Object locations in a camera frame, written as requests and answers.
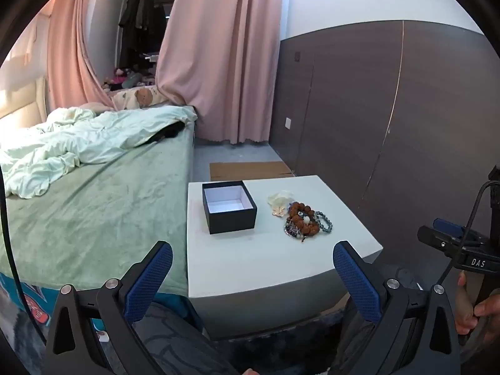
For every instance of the flat brown cardboard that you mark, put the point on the flat brown cardboard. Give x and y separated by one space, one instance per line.
250 171

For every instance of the bear print pillow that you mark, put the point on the bear print pillow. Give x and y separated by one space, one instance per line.
142 97

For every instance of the pale green blanket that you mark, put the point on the pale green blanket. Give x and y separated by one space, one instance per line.
78 140

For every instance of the black cloth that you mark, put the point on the black cloth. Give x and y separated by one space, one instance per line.
168 132

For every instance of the bed with green sheet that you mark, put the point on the bed with green sheet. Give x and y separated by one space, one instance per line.
97 218

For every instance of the white side table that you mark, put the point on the white side table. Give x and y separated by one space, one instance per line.
234 258

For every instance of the beige headboard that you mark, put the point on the beige headboard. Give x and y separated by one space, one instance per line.
19 105

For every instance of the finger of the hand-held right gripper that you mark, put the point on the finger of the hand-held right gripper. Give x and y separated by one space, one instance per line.
449 227
433 238

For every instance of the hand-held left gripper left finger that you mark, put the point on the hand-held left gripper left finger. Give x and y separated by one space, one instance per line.
150 281

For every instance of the pink curtain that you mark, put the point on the pink curtain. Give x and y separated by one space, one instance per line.
222 54
70 47

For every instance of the person's left leg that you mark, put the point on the person's left leg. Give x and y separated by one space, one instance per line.
175 343

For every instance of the pile of plush toys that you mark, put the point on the pile of plush toys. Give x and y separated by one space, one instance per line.
123 80

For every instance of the person's right hand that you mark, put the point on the person's right hand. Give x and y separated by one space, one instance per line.
488 308

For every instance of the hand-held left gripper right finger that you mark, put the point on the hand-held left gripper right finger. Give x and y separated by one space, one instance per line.
357 281

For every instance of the black jewelry box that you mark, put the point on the black jewelry box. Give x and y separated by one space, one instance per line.
230 220

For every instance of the dark hanging clothes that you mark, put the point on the dark hanging clothes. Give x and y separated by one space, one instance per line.
138 23

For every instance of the white wall socket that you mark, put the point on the white wall socket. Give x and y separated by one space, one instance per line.
288 123

